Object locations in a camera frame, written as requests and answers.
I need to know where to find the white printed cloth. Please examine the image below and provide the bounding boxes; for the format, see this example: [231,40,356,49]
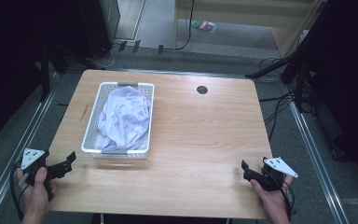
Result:
[95,85,152,150]

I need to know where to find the white plastic basket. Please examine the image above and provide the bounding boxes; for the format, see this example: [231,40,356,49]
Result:
[80,81,156,160]

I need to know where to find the metal floor rail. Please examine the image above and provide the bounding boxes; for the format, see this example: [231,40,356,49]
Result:
[115,68,285,82]
[283,83,352,224]
[0,73,60,224]

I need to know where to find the white floor cable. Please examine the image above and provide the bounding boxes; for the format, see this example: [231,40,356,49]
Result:
[91,43,120,70]

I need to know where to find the black tripod stand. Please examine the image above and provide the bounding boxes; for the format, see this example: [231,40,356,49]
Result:
[245,27,316,114]

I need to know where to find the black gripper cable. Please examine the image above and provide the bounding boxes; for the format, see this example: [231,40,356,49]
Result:
[265,161,296,222]
[9,159,32,222]

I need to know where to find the black cabinet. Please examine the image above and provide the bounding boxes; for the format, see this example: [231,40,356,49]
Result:
[76,0,121,61]

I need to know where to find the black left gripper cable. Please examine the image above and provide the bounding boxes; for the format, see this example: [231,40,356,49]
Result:
[9,159,32,222]

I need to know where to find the black floor cables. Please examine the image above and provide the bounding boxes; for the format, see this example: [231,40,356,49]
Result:
[258,57,296,142]

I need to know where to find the colourful packet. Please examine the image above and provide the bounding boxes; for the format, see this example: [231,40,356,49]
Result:
[191,20,218,34]

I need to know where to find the wooden shelf unit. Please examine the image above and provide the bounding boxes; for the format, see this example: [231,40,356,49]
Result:
[172,0,328,59]

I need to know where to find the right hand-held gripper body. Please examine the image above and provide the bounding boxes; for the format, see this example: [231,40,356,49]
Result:
[260,156,299,192]

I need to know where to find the person's left hand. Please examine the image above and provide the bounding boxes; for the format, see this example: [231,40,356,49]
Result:
[16,166,58,224]

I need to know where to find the person's right hand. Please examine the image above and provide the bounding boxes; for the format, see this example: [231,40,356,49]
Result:
[249,175,295,224]

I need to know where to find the black metal stand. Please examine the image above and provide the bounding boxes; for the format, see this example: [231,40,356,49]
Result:
[38,43,52,102]

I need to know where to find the black hanging cable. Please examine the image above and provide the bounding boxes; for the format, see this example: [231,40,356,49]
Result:
[172,0,196,51]

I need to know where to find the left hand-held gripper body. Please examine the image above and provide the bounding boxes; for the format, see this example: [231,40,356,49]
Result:
[20,147,54,202]

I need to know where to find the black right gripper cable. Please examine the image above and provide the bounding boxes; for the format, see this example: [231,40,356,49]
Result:
[265,161,296,222]

